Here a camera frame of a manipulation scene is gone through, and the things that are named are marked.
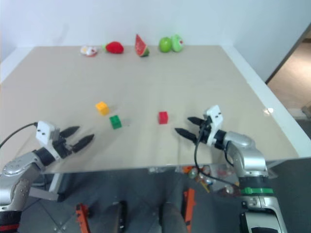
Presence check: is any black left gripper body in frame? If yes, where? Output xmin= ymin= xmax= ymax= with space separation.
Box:
xmin=51 ymin=132 xmax=74 ymax=160

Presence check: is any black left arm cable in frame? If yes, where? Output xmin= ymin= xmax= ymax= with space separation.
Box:
xmin=0 ymin=122 xmax=38 ymax=149

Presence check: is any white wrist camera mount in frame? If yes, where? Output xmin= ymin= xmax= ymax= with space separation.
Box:
xmin=35 ymin=120 xmax=60 ymax=161
xmin=203 ymin=105 xmax=224 ymax=147

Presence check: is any yellow cube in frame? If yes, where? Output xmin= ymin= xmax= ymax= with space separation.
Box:
xmin=95 ymin=101 xmax=109 ymax=116

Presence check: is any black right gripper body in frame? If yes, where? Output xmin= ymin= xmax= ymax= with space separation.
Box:
xmin=194 ymin=116 xmax=212 ymax=146

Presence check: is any white plush toy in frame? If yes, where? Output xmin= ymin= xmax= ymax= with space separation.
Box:
xmin=80 ymin=45 xmax=99 ymax=57

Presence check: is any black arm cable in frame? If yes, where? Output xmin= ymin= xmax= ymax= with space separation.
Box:
xmin=193 ymin=120 xmax=242 ymax=190
xmin=0 ymin=122 xmax=38 ymax=149

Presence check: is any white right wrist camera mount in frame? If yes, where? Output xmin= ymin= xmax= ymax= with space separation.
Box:
xmin=203 ymin=105 xmax=224 ymax=147

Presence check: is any green toy apple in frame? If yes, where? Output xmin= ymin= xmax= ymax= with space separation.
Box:
xmin=158 ymin=36 xmax=173 ymax=53

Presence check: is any white table leg bracket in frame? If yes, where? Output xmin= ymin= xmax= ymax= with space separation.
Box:
xmin=28 ymin=172 xmax=64 ymax=201

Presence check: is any clear bin of toys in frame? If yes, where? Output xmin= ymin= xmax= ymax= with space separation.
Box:
xmin=175 ymin=163 xmax=277 ymax=198

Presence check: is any red cube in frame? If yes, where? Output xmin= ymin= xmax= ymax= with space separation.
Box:
xmin=158 ymin=111 xmax=169 ymax=125

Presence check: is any red plush strawberry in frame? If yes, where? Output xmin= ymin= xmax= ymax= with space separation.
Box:
xmin=102 ymin=41 xmax=125 ymax=54

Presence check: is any green plush toy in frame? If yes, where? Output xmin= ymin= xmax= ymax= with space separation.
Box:
xmin=171 ymin=34 xmax=185 ymax=52

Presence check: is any dark rounded robot leg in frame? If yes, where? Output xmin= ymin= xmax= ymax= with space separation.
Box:
xmin=99 ymin=200 xmax=128 ymax=233
xmin=159 ymin=201 xmax=188 ymax=233

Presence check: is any orange black clamp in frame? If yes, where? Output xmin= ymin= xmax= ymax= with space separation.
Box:
xmin=75 ymin=203 xmax=91 ymax=233
xmin=182 ymin=188 xmax=196 ymax=233

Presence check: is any watermelon slice toy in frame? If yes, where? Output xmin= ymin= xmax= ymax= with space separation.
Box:
xmin=135 ymin=33 xmax=150 ymax=58

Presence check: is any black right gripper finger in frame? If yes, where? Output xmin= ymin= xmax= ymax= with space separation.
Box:
xmin=187 ymin=116 xmax=206 ymax=126
xmin=174 ymin=128 xmax=198 ymax=143

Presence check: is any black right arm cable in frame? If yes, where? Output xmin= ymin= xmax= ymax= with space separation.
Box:
xmin=193 ymin=120 xmax=242 ymax=190

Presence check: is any green cube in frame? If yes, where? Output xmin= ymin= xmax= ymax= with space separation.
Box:
xmin=109 ymin=115 xmax=122 ymax=130

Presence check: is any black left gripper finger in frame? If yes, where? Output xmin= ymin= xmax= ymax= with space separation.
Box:
xmin=71 ymin=133 xmax=95 ymax=153
xmin=60 ymin=125 xmax=80 ymax=138

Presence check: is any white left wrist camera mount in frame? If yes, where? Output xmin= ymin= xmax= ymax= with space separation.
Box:
xmin=35 ymin=120 xmax=60 ymax=161

